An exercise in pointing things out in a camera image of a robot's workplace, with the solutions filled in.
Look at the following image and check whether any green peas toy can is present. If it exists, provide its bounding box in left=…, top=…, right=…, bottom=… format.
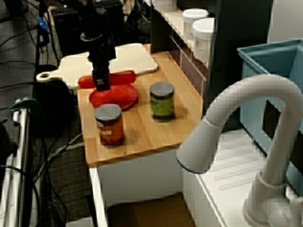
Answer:
left=149, top=82, right=176, bottom=122

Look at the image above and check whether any pale wooden cutting board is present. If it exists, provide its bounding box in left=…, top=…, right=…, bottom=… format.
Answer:
left=36, top=43, right=160, bottom=90

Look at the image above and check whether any dark grey upright panel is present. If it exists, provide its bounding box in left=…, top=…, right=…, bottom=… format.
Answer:
left=205, top=0, right=273, bottom=133

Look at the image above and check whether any aluminium frame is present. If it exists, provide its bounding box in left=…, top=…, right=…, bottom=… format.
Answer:
left=0, top=98, right=34, bottom=227

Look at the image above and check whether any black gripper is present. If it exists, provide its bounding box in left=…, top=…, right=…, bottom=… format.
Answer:
left=86, top=37, right=117, bottom=92

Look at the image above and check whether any white toy sink unit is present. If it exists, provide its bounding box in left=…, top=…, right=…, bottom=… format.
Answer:
left=89, top=129, right=303, bottom=227

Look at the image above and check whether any white lidded jar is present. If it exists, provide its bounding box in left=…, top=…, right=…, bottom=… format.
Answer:
left=192, top=17, right=216, bottom=62
left=181, top=9, right=209, bottom=41

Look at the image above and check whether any blue tape piece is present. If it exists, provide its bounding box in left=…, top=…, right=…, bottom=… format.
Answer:
left=37, top=16, right=52, bottom=35

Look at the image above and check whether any black shelf side panel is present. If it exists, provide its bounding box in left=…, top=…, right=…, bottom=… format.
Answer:
left=151, top=0, right=171, bottom=54

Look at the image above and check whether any grey floor cable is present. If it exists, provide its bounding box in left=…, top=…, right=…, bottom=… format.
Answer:
left=35, top=133, right=83, bottom=175

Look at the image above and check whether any blue plastic bin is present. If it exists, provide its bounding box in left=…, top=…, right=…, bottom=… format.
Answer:
left=236, top=39, right=303, bottom=197

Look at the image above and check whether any green clamp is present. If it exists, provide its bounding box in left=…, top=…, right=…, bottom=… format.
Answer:
left=9, top=98, right=48, bottom=133

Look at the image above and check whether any orange beans toy can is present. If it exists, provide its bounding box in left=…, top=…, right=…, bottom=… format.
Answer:
left=94, top=104, right=125, bottom=148

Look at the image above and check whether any grey toy faucet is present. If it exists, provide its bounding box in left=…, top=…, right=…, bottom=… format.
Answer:
left=176, top=74, right=303, bottom=227

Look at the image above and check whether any red round plate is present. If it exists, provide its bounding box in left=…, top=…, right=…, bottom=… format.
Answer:
left=89, top=84, right=139, bottom=111

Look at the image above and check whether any red toy sausage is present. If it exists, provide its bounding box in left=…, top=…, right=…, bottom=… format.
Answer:
left=78, top=70, right=137, bottom=90

